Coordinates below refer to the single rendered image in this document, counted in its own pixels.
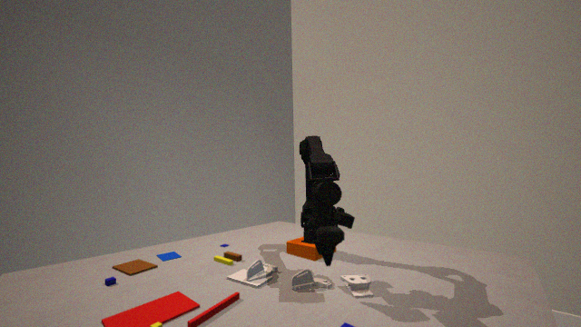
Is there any blue square tile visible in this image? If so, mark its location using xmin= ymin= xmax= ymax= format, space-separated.
xmin=157 ymin=252 xmax=181 ymax=262

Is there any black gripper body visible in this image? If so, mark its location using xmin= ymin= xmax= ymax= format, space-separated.
xmin=308 ymin=203 xmax=345 ymax=242

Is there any yellow flat bar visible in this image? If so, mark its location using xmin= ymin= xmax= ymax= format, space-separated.
xmin=214 ymin=255 xmax=233 ymax=265

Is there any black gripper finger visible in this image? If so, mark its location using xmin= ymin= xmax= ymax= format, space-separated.
xmin=309 ymin=229 xmax=322 ymax=255
xmin=317 ymin=239 xmax=342 ymax=266

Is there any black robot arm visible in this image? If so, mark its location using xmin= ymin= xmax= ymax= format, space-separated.
xmin=300 ymin=135 xmax=355 ymax=244

